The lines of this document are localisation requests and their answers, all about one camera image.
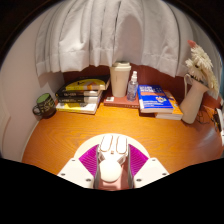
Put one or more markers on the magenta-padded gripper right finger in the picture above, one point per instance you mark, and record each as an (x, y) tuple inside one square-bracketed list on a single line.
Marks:
[(150, 171)]

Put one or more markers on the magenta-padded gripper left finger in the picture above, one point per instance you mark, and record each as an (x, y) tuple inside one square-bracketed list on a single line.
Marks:
[(75, 171)]

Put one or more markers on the white computer mouse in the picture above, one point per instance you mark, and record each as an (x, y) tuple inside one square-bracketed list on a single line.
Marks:
[(110, 170)]

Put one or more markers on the yellow and white book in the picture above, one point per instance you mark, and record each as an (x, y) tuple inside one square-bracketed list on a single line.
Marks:
[(76, 107)]

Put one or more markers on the orange book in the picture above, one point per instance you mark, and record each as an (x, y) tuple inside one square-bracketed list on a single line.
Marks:
[(175, 111)]

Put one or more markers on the thin dark book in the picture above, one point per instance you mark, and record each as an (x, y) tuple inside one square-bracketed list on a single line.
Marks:
[(78, 99), (78, 93)]

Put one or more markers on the dark mug with green inside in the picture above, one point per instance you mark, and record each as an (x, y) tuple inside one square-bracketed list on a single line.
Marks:
[(46, 105)]

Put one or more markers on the blue book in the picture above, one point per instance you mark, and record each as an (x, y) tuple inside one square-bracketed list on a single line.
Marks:
[(154, 98)]

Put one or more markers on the reddish brown book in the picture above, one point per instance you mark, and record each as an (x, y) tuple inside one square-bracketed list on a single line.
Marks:
[(116, 101)]

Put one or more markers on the white vase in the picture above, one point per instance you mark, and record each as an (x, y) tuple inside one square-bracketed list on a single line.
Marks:
[(193, 103)]

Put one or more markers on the clear spray bottle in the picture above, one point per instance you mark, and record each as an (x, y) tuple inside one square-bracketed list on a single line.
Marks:
[(132, 90)]

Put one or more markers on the cream tumbler with lid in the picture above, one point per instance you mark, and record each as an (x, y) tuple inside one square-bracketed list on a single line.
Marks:
[(120, 80)]

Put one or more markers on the white flower bunch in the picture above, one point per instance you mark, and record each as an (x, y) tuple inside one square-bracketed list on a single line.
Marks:
[(201, 65)]

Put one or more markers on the white pleated curtain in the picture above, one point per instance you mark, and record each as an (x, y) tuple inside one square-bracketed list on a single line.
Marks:
[(110, 30)]

